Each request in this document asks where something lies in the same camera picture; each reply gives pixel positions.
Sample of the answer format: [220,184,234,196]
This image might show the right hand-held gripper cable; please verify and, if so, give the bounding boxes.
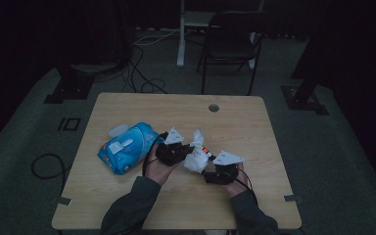
[227,166,259,206]

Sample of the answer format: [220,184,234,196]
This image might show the blue wet wipes pack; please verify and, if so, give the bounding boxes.
[97,121,162,176]

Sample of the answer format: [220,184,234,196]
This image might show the grey tape piece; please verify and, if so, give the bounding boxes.
[283,194,304,204]

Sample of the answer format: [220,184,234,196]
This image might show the white wet wipe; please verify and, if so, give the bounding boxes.
[182,127,212,174]

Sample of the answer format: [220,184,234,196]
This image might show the hand-held gripper cable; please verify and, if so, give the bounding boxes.
[227,166,259,206]
[141,131,169,177]

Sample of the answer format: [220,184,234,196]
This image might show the white floor cable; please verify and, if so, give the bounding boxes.
[132,27,181,47]

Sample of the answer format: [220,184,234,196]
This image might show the black stand base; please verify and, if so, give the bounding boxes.
[279,0,330,117]
[43,63,96,105]

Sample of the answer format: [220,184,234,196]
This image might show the left hand-held gripper cable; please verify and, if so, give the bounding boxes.
[141,131,169,177]

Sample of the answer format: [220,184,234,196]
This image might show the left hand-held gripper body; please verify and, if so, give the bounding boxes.
[155,126,191,167]

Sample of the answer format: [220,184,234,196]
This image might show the black folding chair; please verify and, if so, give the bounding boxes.
[196,11,276,96]

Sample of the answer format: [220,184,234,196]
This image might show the person's right hand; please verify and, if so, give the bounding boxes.
[224,162,252,199]

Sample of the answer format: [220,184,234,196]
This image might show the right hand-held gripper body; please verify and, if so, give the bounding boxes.
[202,149,245,186]

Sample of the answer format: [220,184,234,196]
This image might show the black tangled floor cables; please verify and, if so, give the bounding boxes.
[120,43,168,95]

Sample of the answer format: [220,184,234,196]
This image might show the person's left hand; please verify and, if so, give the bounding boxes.
[144,142,181,187]

